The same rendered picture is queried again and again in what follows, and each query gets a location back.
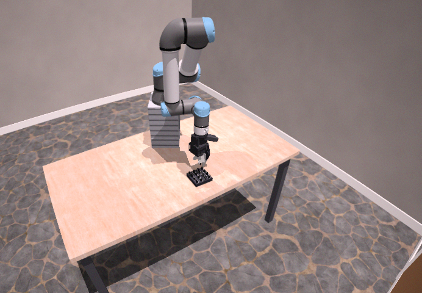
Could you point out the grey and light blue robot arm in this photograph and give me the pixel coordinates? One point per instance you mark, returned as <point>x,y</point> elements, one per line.
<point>198,32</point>

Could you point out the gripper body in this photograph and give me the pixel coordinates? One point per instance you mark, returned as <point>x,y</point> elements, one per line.
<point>199,146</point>

